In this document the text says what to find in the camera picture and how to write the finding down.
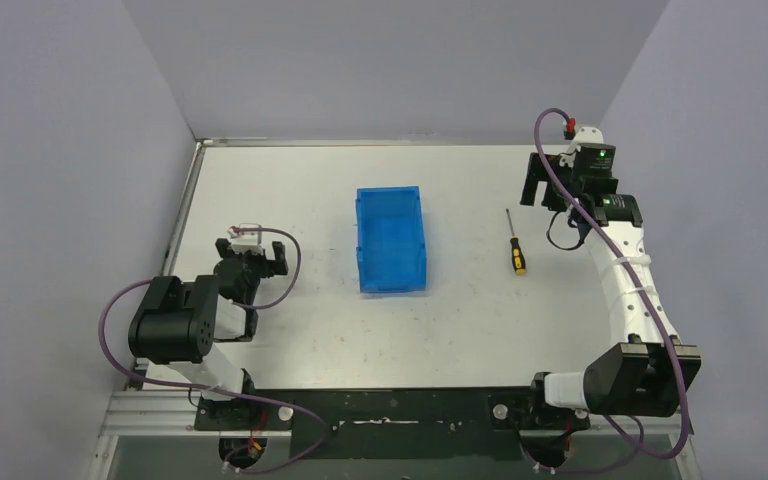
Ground black yellow handled screwdriver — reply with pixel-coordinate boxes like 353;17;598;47
505;208;526;275

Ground aluminium frame rail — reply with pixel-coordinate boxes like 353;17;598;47
100;390;681;438

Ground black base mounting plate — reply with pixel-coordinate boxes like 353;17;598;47
194;387;591;461

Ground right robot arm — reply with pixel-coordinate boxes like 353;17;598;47
521;126;701;429

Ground blue plastic bin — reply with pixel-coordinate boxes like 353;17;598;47
355;186;427;294

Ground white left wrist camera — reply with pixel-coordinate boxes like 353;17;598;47
227;223;264;255

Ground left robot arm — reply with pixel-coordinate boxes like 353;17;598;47
128;236;289;431

